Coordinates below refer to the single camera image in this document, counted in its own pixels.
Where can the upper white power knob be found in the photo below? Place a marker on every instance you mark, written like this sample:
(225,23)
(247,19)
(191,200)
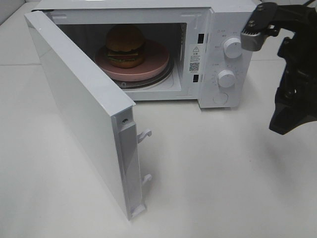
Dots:
(232,48)

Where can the white microwave oven body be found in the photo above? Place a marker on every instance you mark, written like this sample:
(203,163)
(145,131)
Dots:
(176,24)

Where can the toy burger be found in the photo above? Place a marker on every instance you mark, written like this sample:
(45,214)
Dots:
(125,45)

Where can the glass microwave turntable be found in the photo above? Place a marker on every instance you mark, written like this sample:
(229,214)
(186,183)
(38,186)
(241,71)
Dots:
(148,82)

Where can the white microwave door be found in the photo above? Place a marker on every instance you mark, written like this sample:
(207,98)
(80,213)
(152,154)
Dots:
(97,111)

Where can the white warning label sticker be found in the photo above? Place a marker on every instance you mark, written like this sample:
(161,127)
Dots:
(196,57)

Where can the pink round plate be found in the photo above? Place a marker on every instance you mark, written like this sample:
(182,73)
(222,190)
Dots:
(156,60)

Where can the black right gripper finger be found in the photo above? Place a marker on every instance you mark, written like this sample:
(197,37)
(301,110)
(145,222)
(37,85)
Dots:
(293,110)
(259,26)

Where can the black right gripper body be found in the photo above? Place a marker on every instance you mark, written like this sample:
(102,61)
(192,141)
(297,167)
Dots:
(298,85)

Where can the round white door button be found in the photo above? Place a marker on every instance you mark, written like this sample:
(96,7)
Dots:
(220,98)

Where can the lower white timer knob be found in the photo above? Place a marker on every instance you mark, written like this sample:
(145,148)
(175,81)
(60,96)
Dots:
(226,78)

